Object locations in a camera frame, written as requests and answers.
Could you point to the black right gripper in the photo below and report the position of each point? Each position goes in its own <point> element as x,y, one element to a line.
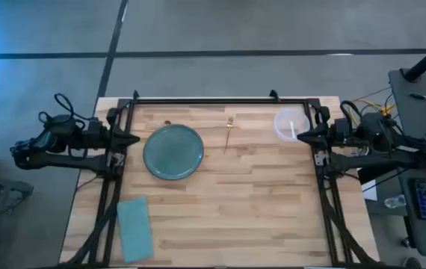
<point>340,135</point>

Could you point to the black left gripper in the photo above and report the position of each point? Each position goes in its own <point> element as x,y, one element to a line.
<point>101,136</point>

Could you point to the gold metal spoon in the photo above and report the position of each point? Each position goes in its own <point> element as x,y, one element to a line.
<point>228,136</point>

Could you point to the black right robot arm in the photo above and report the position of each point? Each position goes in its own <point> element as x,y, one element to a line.
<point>377,160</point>

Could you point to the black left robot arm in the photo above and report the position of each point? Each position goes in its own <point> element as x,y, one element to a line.
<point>48,158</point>

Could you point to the clear plastic cup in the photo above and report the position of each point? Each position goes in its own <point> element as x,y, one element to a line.
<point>286,119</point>

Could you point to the teal round ceramic plate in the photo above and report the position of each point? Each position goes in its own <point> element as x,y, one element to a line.
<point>173,152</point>

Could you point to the white paper sheet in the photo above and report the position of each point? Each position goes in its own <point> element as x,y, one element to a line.
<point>370,191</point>

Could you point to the teal folded cloth napkin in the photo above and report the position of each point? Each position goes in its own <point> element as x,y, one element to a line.
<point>135,229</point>

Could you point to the grey side desk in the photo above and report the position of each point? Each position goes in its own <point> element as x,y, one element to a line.
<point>415,116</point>

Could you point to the clear plastic bottle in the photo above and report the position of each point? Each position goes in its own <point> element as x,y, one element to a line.
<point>395,201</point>

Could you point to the grey metal stand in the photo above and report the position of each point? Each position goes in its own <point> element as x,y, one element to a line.
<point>0,185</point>

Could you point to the black metal table frame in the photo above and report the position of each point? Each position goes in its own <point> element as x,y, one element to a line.
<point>216,101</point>

